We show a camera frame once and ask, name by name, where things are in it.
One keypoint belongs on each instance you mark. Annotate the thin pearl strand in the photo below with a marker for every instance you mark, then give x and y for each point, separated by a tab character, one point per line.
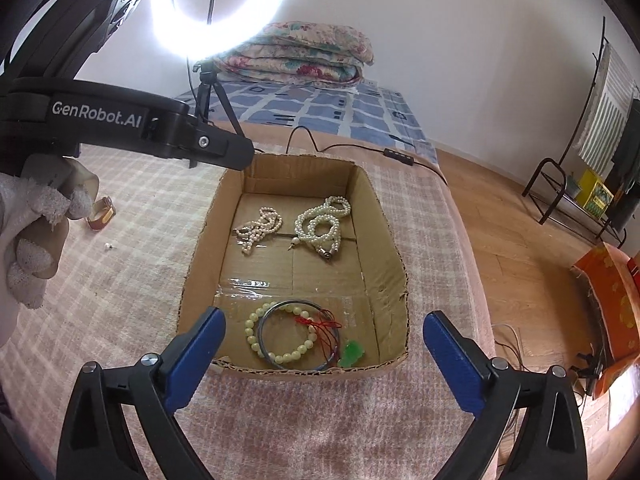
260	227

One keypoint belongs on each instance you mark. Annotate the pink checked blanket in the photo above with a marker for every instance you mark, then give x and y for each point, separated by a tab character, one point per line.
125	285

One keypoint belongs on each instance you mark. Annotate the cardboard box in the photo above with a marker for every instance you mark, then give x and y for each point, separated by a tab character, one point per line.
300	275

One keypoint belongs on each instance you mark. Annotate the black clothes rack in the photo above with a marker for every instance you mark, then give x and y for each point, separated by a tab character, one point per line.
550	180

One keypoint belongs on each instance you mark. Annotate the yellow box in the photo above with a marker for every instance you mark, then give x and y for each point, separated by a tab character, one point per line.
595	192

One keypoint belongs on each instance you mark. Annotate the person's left hand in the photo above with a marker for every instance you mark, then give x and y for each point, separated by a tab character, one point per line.
35	200

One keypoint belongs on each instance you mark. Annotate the dark metal bangle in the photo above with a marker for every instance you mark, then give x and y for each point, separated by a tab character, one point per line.
262	325

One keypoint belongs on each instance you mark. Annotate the dark hanging clothes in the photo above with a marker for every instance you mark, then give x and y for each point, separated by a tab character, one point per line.
627	165

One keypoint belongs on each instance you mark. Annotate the striped towel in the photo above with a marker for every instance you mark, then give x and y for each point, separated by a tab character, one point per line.
605	110

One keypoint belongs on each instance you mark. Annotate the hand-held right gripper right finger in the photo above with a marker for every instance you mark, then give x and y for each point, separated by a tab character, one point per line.
455	360

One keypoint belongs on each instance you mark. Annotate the blue patterned bed sheet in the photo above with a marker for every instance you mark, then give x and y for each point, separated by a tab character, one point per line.
325	110

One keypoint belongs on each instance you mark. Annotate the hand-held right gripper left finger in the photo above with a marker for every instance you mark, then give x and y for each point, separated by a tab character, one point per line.
192	360

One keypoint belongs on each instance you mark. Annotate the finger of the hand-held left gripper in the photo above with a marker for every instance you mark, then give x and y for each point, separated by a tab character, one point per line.
225	147

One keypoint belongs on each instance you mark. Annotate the orange cloth covered table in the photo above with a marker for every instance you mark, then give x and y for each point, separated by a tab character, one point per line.
615	300

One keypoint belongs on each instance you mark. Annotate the black tripod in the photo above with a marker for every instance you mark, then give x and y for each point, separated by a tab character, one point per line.
205	90

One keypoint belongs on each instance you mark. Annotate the folded floral quilt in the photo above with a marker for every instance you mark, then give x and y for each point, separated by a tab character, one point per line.
300	55

